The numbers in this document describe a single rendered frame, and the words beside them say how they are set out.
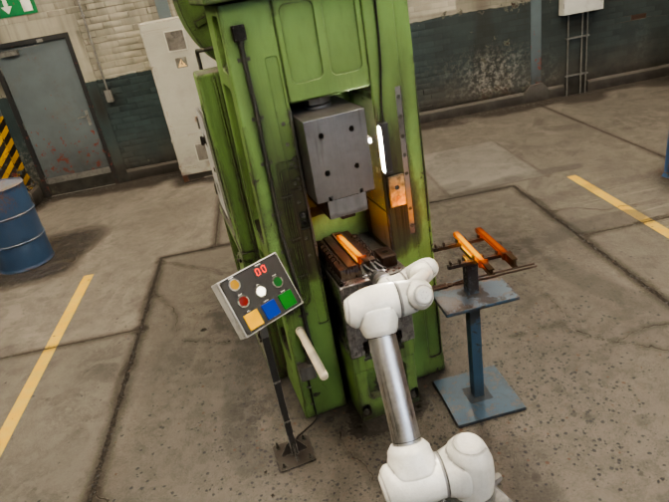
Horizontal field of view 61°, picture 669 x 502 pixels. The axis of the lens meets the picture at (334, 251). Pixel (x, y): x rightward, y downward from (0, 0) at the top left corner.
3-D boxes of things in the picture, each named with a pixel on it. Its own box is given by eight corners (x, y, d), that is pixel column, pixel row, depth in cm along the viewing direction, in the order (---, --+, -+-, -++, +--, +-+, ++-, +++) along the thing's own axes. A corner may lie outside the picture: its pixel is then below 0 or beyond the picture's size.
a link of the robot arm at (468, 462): (503, 498, 195) (501, 451, 185) (452, 512, 194) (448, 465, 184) (484, 463, 210) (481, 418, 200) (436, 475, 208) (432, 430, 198)
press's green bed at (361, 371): (421, 402, 336) (414, 338, 316) (363, 424, 328) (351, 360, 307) (384, 353, 384) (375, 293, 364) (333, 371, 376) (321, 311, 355)
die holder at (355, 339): (415, 338, 315) (407, 268, 296) (351, 360, 307) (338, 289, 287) (376, 293, 364) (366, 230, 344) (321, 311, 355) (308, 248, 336)
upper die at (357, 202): (368, 209, 282) (365, 191, 278) (331, 219, 277) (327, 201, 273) (339, 185, 318) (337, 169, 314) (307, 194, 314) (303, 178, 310)
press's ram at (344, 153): (390, 184, 281) (381, 104, 263) (318, 204, 272) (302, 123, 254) (360, 163, 317) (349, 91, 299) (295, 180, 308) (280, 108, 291)
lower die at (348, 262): (376, 271, 298) (374, 257, 294) (341, 282, 293) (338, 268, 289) (349, 242, 334) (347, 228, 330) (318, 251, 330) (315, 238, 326)
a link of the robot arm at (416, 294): (423, 273, 212) (388, 281, 211) (435, 273, 194) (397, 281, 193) (431, 307, 212) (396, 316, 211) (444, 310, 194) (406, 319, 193)
